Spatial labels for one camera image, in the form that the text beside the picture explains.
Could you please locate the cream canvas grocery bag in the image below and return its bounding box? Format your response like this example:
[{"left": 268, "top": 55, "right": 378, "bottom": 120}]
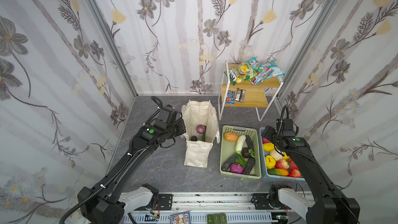
[{"left": 181, "top": 101, "right": 220, "bottom": 168}]

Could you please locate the beige pear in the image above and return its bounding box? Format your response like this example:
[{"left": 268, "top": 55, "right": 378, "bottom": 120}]
[{"left": 269, "top": 149, "right": 284, "bottom": 161}]

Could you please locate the purple onion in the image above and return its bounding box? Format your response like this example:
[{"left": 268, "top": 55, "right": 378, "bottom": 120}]
[{"left": 196, "top": 124, "right": 206, "bottom": 134}]

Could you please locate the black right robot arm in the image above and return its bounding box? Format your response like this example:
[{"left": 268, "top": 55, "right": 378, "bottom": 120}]
[{"left": 272, "top": 117, "right": 360, "bottom": 224}]

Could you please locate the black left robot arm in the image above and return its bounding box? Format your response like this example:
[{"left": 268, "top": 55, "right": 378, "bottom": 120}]
[{"left": 59, "top": 105, "right": 186, "bottom": 224}]

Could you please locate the light teal snack bag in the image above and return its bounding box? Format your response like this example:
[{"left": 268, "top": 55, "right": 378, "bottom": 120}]
[{"left": 267, "top": 60, "right": 285, "bottom": 77}]

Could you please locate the blue candy bag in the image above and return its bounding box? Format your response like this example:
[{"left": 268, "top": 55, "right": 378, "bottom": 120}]
[{"left": 225, "top": 90, "right": 235, "bottom": 104}]

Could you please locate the yellow green snack bag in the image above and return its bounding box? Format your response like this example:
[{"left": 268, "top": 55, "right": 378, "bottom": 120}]
[{"left": 228, "top": 62, "right": 258, "bottom": 85}]

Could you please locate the red pomegranate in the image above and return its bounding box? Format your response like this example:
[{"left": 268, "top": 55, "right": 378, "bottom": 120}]
[{"left": 262, "top": 138, "right": 270, "bottom": 144}]

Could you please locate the yellow lemon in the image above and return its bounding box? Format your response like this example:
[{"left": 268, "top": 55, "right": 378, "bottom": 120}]
[{"left": 263, "top": 143, "right": 275, "bottom": 152}]

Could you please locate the yellow bell pepper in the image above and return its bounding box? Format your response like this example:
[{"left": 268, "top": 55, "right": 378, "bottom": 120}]
[{"left": 265, "top": 155, "right": 276, "bottom": 170}]

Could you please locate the green orange mango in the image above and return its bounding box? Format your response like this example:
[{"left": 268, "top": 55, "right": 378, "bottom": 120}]
[{"left": 267, "top": 168, "right": 289, "bottom": 176}]

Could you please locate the red strawberry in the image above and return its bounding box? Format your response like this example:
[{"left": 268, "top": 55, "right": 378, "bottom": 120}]
[{"left": 288, "top": 169, "right": 302, "bottom": 178}]

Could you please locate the white radish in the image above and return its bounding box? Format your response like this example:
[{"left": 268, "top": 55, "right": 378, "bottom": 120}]
[{"left": 234, "top": 135, "right": 246, "bottom": 154}]

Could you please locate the mangosteen dark brown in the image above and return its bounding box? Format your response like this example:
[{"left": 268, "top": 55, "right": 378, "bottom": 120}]
[{"left": 241, "top": 147, "right": 254, "bottom": 159}]

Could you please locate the blue plastic basket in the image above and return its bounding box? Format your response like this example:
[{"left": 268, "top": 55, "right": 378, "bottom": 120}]
[{"left": 258, "top": 127, "right": 305, "bottom": 181}]

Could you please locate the dark cucumber right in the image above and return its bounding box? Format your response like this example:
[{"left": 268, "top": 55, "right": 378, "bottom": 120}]
[{"left": 243, "top": 157, "right": 256, "bottom": 175}]

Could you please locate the dark cucumber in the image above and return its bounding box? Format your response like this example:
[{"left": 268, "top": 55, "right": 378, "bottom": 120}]
[
  {"left": 243, "top": 157, "right": 256, "bottom": 175},
  {"left": 221, "top": 153, "right": 239, "bottom": 172}
]

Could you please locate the green plastic basket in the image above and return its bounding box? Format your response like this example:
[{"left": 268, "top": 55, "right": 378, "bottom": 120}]
[{"left": 220, "top": 125, "right": 262, "bottom": 179}]

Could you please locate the white wooden two-tier shelf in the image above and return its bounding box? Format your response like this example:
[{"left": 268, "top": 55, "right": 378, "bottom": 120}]
[{"left": 218, "top": 62, "right": 284, "bottom": 121}]

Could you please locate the orange bread roll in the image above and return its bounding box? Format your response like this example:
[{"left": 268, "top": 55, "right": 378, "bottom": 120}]
[{"left": 223, "top": 132, "right": 239, "bottom": 142}]

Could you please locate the green leafy vegetable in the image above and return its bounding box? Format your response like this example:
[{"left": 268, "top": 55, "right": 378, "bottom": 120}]
[{"left": 234, "top": 154, "right": 247, "bottom": 168}]

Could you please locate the brown chocolate bar pack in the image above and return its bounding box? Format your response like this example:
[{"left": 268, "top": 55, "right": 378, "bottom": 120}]
[{"left": 235, "top": 88, "right": 246, "bottom": 103}]

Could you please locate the magenta purple cabbage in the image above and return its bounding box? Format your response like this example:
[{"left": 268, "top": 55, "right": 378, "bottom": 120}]
[{"left": 230, "top": 163, "right": 245, "bottom": 174}]

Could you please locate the dark cucumber left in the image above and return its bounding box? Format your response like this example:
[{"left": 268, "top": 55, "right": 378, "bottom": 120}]
[{"left": 221, "top": 153, "right": 239, "bottom": 172}]

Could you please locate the printed card box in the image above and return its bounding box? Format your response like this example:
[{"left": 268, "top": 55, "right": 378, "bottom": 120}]
[{"left": 169, "top": 212, "right": 191, "bottom": 224}]

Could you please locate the green button pad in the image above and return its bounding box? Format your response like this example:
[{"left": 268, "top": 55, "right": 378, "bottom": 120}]
[{"left": 206, "top": 213, "right": 227, "bottom": 224}]

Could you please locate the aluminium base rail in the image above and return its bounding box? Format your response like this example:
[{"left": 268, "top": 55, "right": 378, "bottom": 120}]
[{"left": 122, "top": 192, "right": 305, "bottom": 224}]

